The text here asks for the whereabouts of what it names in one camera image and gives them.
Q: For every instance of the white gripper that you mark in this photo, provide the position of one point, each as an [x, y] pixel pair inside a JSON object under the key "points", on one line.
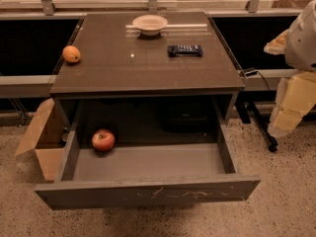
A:
{"points": [[302, 43]]}

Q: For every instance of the orange fruit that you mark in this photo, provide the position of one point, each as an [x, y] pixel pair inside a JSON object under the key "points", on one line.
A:
{"points": [[71, 54]]}

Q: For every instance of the grey open drawer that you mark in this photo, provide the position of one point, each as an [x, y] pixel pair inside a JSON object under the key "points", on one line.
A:
{"points": [[147, 165]]}

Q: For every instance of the grey cabinet counter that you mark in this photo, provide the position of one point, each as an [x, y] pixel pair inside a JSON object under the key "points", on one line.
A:
{"points": [[117, 62]]}

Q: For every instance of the red apple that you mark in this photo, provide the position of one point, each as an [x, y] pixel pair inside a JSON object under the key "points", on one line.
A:
{"points": [[103, 140]]}

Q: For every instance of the cardboard box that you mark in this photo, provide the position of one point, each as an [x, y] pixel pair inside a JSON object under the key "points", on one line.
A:
{"points": [[44, 137]]}

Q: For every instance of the black wheeled stand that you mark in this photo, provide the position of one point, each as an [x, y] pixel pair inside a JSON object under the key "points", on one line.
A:
{"points": [[245, 106]]}

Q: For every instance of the metal window railing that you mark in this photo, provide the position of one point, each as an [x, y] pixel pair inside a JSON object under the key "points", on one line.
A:
{"points": [[148, 4]]}

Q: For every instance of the dark blue snack bar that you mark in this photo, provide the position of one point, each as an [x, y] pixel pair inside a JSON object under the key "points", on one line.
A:
{"points": [[185, 50]]}

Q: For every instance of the white bowl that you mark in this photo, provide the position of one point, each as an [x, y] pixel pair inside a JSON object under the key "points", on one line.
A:
{"points": [[150, 25]]}

